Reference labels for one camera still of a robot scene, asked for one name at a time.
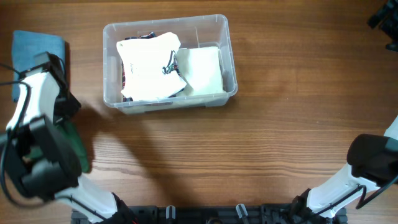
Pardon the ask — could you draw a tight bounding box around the green garment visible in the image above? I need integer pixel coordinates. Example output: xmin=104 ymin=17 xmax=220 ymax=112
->
xmin=27 ymin=116 xmax=90 ymax=177

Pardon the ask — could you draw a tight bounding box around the blue towel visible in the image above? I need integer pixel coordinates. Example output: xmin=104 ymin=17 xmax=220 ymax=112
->
xmin=11 ymin=30 xmax=66 ymax=103

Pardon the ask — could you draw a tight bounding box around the white t-shirt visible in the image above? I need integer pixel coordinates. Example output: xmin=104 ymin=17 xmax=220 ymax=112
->
xmin=116 ymin=31 xmax=188 ymax=102

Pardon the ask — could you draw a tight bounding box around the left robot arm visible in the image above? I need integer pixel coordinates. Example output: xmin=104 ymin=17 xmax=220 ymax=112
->
xmin=1 ymin=52 xmax=139 ymax=223

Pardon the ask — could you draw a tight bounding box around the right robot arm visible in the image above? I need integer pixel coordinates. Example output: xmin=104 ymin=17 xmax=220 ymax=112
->
xmin=287 ymin=121 xmax=397 ymax=223

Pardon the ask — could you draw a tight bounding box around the plaid flannel shirt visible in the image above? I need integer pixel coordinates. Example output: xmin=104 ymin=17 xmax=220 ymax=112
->
xmin=120 ymin=30 xmax=183 ymax=103

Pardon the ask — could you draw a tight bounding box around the cream folded cloth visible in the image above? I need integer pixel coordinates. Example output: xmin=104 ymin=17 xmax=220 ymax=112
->
xmin=177 ymin=46 xmax=224 ymax=97

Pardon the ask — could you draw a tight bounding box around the clear plastic storage bin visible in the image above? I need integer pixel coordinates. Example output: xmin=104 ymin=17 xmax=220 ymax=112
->
xmin=103 ymin=14 xmax=238 ymax=114

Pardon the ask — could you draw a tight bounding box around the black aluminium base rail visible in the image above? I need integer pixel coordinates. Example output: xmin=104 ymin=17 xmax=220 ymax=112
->
xmin=70 ymin=202 xmax=348 ymax=224

